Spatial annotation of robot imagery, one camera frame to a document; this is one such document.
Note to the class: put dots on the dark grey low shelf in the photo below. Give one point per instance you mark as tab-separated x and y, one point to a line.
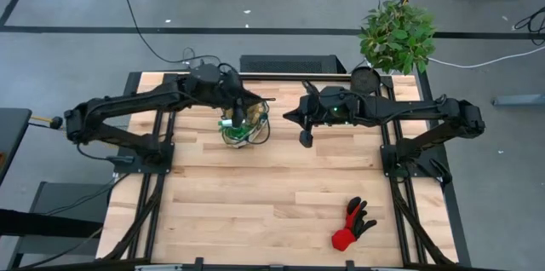
72	198

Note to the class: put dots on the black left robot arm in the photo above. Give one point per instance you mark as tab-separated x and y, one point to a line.
127	100

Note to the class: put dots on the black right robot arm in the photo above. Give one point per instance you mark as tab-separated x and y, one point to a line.
426	111

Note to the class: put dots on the cream and green gardening bag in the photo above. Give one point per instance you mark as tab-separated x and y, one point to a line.
257	128

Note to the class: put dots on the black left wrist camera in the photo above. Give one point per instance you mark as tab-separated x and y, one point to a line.
238	115

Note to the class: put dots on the red and black garden glove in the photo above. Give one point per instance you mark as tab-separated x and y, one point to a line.
344	239

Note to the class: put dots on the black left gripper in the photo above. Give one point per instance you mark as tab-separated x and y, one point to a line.
213	88

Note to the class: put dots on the green spray bottle white trigger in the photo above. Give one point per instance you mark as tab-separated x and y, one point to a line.
234	134

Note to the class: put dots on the green plant in black pot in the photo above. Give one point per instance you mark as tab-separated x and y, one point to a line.
398	36

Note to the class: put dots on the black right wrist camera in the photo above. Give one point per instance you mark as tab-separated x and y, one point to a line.
305	140

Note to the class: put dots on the grey desk leg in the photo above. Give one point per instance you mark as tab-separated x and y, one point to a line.
519	100

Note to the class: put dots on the black computer case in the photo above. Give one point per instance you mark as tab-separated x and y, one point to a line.
289	64

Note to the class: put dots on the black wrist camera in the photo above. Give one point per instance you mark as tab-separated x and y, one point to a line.
305	140
238	115

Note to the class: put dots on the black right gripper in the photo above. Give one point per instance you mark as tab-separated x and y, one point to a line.
328	107

